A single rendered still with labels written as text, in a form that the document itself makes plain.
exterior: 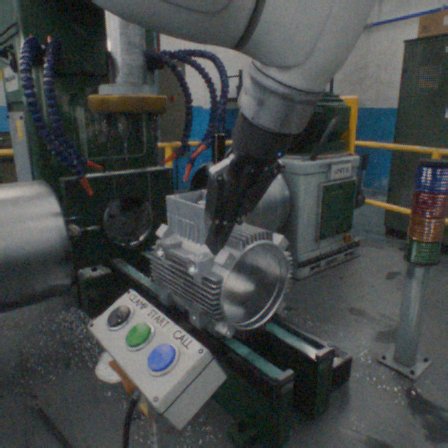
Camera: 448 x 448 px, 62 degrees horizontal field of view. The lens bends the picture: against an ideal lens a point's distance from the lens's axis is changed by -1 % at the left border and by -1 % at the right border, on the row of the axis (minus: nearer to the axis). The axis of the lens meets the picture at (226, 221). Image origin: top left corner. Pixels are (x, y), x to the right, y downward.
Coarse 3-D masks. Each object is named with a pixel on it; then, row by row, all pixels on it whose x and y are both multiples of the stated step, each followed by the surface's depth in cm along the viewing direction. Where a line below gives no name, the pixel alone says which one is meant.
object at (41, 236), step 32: (0, 192) 69; (32, 192) 71; (0, 224) 64; (32, 224) 67; (64, 224) 70; (0, 256) 63; (32, 256) 67; (64, 256) 70; (0, 288) 65; (32, 288) 69; (64, 288) 74
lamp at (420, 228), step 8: (416, 216) 68; (416, 224) 68; (424, 224) 67; (432, 224) 66; (440, 224) 67; (408, 232) 70; (416, 232) 68; (424, 232) 67; (432, 232) 67; (440, 232) 67; (424, 240) 68; (432, 240) 67; (440, 240) 68
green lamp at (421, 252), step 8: (408, 240) 70; (416, 240) 69; (408, 248) 70; (416, 248) 69; (424, 248) 68; (432, 248) 68; (440, 248) 69; (408, 256) 71; (416, 256) 69; (424, 256) 68; (432, 256) 68
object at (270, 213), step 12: (204, 168) 106; (192, 180) 111; (204, 180) 106; (276, 180) 105; (276, 192) 104; (288, 192) 109; (264, 204) 101; (276, 204) 104; (288, 204) 109; (252, 216) 99; (264, 216) 102; (276, 216) 105; (264, 228) 105; (276, 228) 109
